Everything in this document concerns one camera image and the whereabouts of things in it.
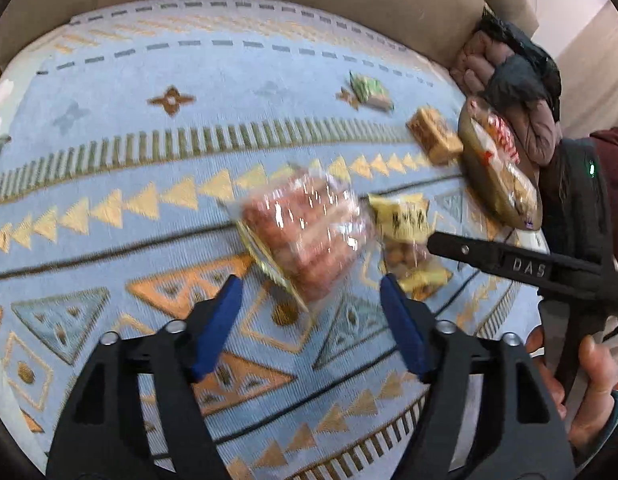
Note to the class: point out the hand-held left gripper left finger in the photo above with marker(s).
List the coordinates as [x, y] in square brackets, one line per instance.
[216, 330]

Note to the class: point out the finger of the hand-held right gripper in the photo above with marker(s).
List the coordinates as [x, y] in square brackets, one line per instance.
[464, 250]

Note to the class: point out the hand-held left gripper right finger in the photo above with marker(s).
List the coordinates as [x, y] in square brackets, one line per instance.
[404, 330]

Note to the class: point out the yellow label snack packet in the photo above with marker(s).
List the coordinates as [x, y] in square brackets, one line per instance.
[401, 217]

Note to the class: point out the red-white striped bread packet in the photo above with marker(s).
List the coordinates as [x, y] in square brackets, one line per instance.
[509, 160]

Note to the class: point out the clear cracker packet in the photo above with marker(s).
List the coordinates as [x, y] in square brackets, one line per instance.
[299, 240]

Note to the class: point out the person's right forearm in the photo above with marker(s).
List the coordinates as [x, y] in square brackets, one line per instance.
[616, 425]

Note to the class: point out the person's right hand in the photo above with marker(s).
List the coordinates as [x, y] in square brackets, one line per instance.
[596, 390]

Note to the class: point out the person's maroon garment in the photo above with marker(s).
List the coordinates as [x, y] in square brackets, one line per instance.
[614, 155]

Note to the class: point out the mauve cloth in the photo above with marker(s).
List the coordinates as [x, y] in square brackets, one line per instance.
[541, 130]

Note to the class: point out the brown cake block packet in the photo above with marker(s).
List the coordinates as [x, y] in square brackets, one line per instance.
[434, 136]

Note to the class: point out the small green snack packet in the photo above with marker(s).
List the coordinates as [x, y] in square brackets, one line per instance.
[371, 91]

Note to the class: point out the patterned blue rug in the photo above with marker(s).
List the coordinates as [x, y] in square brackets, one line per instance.
[139, 110]

